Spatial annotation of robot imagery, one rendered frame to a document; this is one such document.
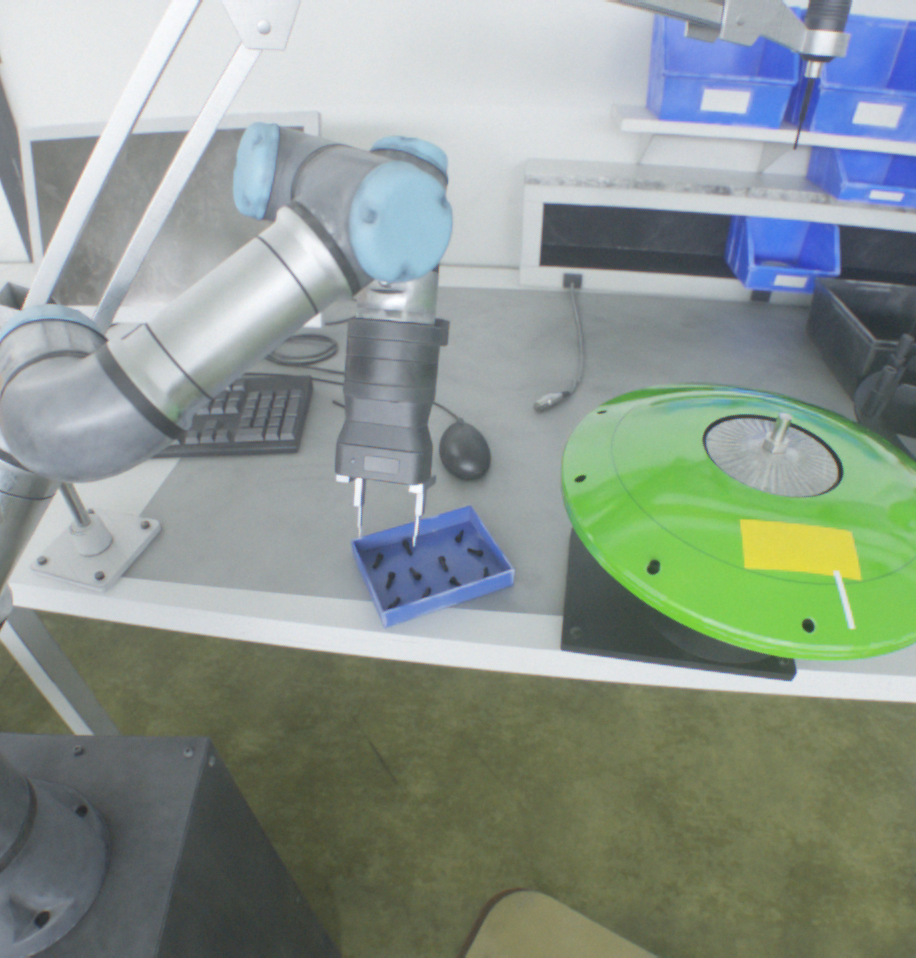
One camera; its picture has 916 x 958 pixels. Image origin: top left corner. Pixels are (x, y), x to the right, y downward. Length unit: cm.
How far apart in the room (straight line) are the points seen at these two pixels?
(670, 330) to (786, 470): 65
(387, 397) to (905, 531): 38
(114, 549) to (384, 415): 34
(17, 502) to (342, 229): 28
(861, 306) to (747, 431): 72
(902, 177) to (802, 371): 46
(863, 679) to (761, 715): 110
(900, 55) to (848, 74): 8
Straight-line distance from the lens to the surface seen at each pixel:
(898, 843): 171
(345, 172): 37
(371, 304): 48
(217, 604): 62
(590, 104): 129
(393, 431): 49
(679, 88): 109
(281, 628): 60
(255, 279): 35
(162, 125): 106
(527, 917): 76
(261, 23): 50
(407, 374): 47
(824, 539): 45
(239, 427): 81
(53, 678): 104
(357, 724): 157
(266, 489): 73
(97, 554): 71
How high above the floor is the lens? 136
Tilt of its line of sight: 39 degrees down
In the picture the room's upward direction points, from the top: straight up
